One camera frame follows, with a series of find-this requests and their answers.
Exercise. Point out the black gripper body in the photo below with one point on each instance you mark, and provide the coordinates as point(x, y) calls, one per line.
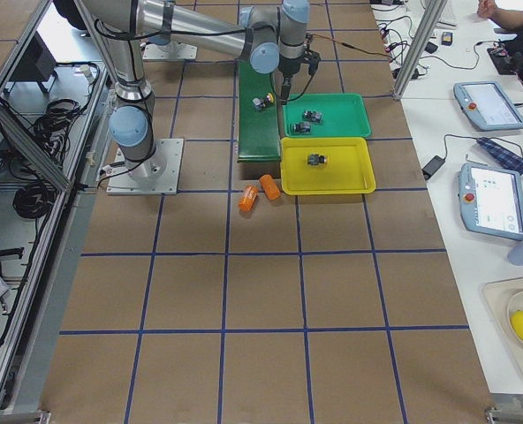
point(290, 66)

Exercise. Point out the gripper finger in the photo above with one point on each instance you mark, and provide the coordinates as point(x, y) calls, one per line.
point(284, 94)

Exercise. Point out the yellow push button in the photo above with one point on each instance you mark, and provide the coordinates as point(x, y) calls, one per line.
point(315, 160)
point(262, 103)

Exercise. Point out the green push button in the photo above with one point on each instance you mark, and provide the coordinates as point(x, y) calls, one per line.
point(302, 127)
point(312, 116)

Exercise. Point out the plain orange cylinder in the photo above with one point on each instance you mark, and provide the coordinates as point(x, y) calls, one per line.
point(269, 187)

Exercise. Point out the orange cylinder with 4680 print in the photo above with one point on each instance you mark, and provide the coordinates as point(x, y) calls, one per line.
point(248, 198)

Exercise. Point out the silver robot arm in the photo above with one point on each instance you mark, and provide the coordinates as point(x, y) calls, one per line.
point(268, 38)

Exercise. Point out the green plastic tray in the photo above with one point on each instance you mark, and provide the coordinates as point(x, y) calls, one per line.
point(343, 115)

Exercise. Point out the green conveyor belt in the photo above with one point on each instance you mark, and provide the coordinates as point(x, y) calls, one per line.
point(258, 140)

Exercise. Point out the yellow plastic tray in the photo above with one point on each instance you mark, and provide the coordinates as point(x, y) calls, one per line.
point(349, 169)

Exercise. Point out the black power adapter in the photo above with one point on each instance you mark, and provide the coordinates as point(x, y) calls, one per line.
point(432, 167)

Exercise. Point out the far teach pendant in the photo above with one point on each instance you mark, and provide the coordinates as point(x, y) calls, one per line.
point(487, 106)

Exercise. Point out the teach pendant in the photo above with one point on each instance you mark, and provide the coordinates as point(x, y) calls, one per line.
point(491, 201)
point(487, 106)

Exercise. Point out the blue plaid cloth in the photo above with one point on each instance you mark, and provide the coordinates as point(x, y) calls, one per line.
point(505, 157)

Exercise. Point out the near teach pendant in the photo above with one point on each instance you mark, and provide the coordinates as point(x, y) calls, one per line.
point(491, 201)

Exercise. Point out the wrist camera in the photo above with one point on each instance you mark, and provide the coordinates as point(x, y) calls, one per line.
point(312, 59)

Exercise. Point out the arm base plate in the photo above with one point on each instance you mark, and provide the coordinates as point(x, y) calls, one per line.
point(157, 175)
point(171, 52)

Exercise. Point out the aluminium frame post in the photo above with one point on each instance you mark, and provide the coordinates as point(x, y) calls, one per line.
point(424, 29)

